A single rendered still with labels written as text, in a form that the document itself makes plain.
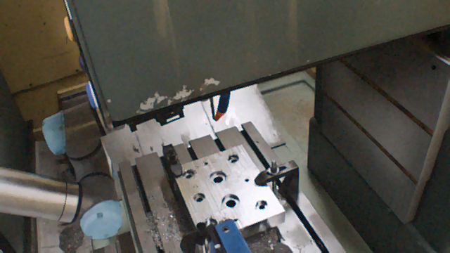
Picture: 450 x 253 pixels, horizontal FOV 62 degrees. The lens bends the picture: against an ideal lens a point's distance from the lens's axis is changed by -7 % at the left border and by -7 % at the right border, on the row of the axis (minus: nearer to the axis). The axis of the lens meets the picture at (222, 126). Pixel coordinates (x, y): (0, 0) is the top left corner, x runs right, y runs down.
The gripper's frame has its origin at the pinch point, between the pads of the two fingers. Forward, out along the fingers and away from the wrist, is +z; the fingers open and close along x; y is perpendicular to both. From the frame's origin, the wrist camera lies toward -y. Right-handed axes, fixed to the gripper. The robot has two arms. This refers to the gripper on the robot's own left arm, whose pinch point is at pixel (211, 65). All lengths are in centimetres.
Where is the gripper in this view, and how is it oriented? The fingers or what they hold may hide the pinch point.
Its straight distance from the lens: 82.3
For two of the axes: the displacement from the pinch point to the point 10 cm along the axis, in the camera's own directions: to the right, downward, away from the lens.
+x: 4.0, 5.5, -7.4
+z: 9.0, -3.7, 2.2
